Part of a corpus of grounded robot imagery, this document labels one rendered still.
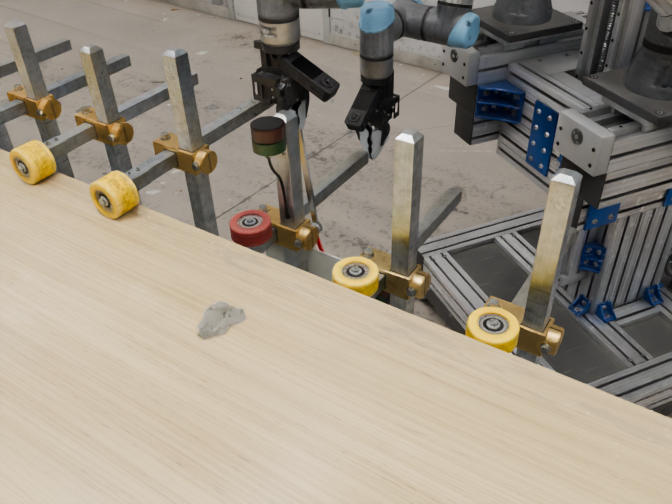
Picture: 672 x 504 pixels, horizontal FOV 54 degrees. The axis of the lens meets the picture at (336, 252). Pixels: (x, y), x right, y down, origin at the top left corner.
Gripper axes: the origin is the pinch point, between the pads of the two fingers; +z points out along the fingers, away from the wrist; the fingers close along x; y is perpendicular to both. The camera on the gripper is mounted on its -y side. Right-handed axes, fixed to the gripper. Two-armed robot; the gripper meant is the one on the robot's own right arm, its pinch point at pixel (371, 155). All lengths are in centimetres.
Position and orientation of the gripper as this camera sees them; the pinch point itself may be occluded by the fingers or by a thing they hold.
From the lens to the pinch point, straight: 161.5
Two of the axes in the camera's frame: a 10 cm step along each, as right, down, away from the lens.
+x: -8.4, -3.2, 4.5
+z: 0.3, 7.9, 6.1
